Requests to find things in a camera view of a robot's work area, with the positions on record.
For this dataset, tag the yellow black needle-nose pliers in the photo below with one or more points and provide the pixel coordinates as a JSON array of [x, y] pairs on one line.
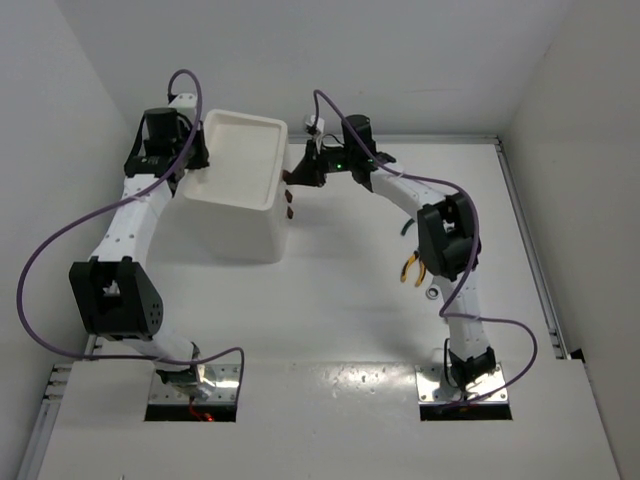
[[414, 259]]

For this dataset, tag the green handled pliers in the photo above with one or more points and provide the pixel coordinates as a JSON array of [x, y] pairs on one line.
[[406, 227]]

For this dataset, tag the long silver ratchet wrench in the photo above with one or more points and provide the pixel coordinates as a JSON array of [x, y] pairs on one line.
[[432, 293]]

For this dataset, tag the metal base plate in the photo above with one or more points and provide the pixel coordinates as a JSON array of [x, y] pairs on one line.
[[209, 384], [433, 389]]

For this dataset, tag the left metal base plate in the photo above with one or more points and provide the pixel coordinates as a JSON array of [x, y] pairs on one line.
[[209, 384]]

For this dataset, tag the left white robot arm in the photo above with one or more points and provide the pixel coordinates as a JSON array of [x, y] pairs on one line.
[[115, 297]]

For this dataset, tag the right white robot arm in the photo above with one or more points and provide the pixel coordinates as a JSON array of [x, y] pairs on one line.
[[448, 243]]

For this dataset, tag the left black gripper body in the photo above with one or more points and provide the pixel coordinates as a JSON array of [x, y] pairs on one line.
[[197, 154]]

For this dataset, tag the white drawer cabinet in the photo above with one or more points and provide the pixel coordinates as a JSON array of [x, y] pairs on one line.
[[236, 208]]

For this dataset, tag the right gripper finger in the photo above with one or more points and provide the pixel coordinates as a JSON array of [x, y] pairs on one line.
[[311, 154], [305, 174]]

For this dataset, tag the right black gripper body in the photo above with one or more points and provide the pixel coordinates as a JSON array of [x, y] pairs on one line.
[[333, 160]]

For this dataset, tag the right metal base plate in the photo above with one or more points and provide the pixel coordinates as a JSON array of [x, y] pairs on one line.
[[433, 389]]

